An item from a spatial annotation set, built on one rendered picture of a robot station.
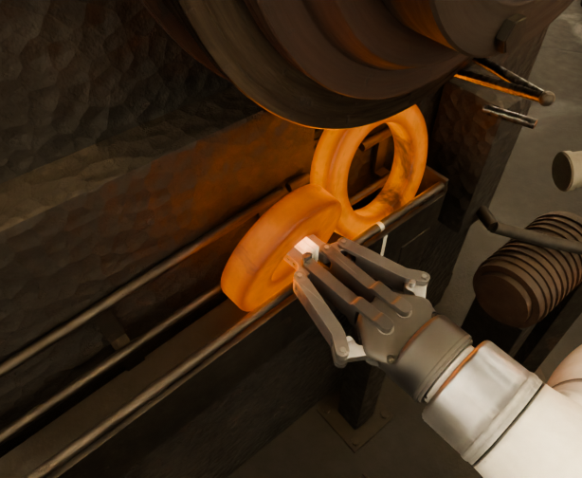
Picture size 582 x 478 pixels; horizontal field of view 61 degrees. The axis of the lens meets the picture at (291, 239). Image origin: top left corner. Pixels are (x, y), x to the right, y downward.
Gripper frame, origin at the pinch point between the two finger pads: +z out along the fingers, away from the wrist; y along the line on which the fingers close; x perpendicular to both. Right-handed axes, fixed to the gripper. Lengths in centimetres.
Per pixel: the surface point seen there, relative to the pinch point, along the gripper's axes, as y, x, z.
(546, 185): 125, -80, 5
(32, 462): -31.9, -12.4, 3.5
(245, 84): -5.3, 21.7, -1.1
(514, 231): 35.7, -17.3, -11.8
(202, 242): -6.9, -0.9, 6.5
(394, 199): 18.0, -6.3, -0.6
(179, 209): -7.8, 4.0, 8.0
